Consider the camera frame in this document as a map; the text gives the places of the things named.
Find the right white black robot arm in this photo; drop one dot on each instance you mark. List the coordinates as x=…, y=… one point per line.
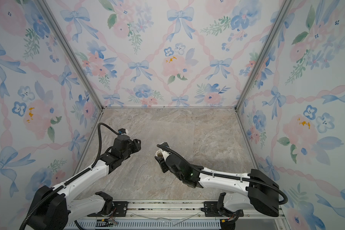
x=241, y=191

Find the left aluminium corner post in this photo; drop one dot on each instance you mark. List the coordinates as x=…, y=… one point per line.
x=69, y=53

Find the aluminium corner post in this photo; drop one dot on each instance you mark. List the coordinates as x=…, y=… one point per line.
x=280, y=18
x=69, y=53

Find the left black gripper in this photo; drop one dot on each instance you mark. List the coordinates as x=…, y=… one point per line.
x=136, y=145

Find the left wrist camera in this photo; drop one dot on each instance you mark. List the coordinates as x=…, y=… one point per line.
x=123, y=131

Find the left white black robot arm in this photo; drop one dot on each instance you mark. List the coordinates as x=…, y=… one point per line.
x=53, y=208

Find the white slotted cable duct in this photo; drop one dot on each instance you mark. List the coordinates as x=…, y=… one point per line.
x=146, y=224

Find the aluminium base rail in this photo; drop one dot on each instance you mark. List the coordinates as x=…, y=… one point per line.
x=152, y=209

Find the right aluminium corner post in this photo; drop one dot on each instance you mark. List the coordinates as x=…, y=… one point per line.
x=280, y=18

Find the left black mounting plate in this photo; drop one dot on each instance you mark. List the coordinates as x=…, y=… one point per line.
x=119, y=209

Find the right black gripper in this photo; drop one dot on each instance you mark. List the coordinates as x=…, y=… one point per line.
x=162, y=164

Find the black mounting plate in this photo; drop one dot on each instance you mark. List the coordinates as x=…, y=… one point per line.
x=119, y=209
x=214, y=209

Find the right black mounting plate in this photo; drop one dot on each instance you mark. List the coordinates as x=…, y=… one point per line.
x=214, y=209

